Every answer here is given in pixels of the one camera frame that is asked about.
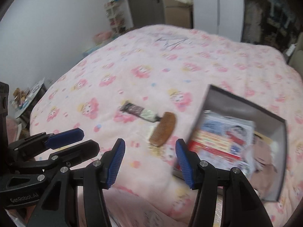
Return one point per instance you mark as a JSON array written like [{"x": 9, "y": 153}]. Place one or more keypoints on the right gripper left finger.
[{"x": 58, "y": 204}]

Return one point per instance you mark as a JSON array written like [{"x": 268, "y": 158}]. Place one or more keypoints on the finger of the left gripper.
[{"x": 59, "y": 140}]

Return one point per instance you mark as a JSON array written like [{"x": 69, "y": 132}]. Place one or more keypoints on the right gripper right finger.
[{"x": 241, "y": 205}]

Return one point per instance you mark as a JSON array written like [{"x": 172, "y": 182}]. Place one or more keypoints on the beige garment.
[{"x": 262, "y": 169}]

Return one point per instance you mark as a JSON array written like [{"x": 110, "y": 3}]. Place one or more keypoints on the red gold packet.
[{"x": 218, "y": 158}]

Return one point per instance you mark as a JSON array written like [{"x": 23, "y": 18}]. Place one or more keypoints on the Shin-chan bead art pack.
[{"x": 239, "y": 131}]

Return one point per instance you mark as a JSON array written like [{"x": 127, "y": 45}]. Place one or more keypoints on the black grey storage box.
[{"x": 267, "y": 124}]

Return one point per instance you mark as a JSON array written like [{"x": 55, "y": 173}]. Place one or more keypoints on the orange yellow sticker sheet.
[{"x": 212, "y": 140}]

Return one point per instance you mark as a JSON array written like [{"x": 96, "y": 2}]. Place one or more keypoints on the black patterned tube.
[{"x": 140, "y": 112}]

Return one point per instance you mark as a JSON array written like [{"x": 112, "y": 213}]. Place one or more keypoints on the pink cartoon bed quilt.
[{"x": 169, "y": 69}]

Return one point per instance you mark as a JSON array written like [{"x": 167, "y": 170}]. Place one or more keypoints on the brown wooden comb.
[{"x": 163, "y": 130}]

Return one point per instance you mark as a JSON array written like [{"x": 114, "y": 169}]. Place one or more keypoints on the pink floor cushion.
[{"x": 102, "y": 36}]

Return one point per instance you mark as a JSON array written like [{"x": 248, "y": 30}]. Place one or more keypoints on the white toy shelf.
[{"x": 115, "y": 16}]

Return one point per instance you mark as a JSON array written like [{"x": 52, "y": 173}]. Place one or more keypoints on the grey padded headboard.
[{"x": 296, "y": 60}]

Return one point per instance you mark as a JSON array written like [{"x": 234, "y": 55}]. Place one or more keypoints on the dark grey door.
[{"x": 146, "y": 12}]

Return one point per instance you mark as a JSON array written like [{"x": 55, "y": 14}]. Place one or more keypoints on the cardboard boxes stack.
[{"x": 177, "y": 14}]

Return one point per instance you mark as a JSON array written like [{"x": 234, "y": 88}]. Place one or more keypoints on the dark open closet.
[{"x": 270, "y": 22}]

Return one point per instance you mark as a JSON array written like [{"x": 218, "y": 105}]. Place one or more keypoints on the white wardrobe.
[{"x": 220, "y": 17}]

